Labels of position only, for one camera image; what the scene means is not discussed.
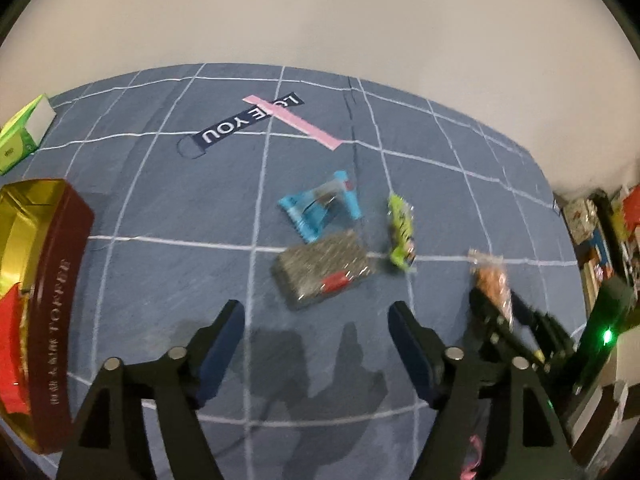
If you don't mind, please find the gold tin box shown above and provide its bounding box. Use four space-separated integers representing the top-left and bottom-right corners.
0 178 96 456

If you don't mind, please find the green snack packet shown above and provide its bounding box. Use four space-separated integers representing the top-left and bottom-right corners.
387 192 418 273

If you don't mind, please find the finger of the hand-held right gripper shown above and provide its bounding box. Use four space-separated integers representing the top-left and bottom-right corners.
468 290 516 361
510 292 576 367

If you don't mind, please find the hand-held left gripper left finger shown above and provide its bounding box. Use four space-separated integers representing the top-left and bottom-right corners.
56 299 246 480

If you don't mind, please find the blue snack packet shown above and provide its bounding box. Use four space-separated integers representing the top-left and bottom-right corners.
278 170 362 242

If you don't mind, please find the orange snack packet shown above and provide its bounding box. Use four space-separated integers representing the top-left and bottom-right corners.
468 249 514 328

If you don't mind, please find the blue checked tablecloth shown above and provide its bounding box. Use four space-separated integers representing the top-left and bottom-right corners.
0 63 588 480

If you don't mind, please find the grey snack packet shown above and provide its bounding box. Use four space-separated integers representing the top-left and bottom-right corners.
272 230 378 311

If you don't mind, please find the red snack packet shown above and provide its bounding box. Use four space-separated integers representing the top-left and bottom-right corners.
0 290 31 413

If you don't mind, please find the green tissue pack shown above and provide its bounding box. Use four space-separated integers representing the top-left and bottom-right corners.
0 93 57 176

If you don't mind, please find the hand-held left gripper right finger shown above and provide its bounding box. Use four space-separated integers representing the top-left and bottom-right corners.
387 301 573 480

